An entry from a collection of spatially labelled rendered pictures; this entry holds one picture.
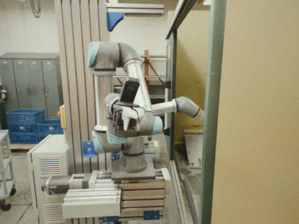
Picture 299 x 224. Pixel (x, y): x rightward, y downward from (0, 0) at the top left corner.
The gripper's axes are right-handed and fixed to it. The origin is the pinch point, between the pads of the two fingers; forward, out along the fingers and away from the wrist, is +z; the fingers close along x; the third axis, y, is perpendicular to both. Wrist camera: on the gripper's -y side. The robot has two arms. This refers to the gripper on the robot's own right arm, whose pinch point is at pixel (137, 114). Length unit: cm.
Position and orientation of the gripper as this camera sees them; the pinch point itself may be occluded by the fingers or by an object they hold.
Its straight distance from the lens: 57.5
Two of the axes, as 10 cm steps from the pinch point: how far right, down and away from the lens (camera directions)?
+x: -9.4, -0.6, -3.4
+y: -1.3, 9.8, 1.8
